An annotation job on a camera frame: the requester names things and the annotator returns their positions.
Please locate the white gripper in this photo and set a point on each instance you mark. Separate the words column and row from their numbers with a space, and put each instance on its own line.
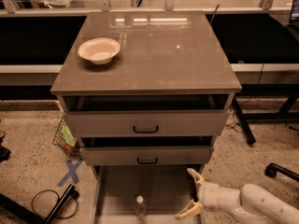
column 209, row 194

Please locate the clear plastic water bottle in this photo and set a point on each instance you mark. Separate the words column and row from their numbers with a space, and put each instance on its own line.
column 140, row 206

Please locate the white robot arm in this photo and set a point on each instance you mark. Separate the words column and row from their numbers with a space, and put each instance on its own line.
column 249, row 205

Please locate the middle grey drawer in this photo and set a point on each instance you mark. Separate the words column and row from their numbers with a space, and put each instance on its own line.
column 169, row 150

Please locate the grey drawer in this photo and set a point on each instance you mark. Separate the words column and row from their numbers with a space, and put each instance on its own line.
column 176, row 115
column 169, row 150
column 167, row 188

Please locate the bottom grey drawer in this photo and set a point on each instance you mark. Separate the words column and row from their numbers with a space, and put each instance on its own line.
column 167, row 188

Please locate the grey drawer cabinet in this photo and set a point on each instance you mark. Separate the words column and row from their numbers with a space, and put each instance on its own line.
column 162, row 53

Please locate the top grey drawer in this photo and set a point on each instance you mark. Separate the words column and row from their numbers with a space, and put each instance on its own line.
column 176, row 115

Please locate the black chair base leg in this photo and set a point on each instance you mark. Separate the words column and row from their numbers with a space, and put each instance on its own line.
column 272, row 169

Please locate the black table leg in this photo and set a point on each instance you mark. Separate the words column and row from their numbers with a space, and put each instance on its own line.
column 248, row 133

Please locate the blue tape cross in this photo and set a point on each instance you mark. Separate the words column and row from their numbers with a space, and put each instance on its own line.
column 72, row 167

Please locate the green packet in basket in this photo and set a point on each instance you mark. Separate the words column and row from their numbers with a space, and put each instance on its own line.
column 67, row 135

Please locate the white paper bowl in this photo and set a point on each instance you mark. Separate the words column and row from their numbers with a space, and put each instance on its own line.
column 99, row 50

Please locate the black middle drawer handle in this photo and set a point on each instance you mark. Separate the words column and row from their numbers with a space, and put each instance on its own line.
column 147, row 161

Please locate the black drawer handle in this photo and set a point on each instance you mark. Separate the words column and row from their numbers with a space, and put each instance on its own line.
column 147, row 161
column 145, row 130

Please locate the black top drawer handle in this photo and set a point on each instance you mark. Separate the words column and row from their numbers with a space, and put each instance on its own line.
column 145, row 130

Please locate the wire mesh basket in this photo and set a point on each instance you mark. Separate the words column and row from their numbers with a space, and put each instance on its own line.
column 59, row 141

